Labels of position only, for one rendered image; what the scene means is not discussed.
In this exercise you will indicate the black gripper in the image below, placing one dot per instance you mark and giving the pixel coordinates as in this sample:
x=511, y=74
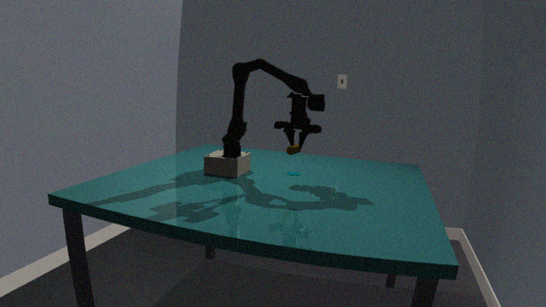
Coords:
x=297, y=122

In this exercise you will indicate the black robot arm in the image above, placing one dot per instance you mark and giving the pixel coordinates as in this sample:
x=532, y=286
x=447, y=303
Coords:
x=240, y=74

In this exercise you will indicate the yellow tall cylinder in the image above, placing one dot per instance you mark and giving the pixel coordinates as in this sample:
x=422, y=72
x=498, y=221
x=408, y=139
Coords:
x=293, y=149

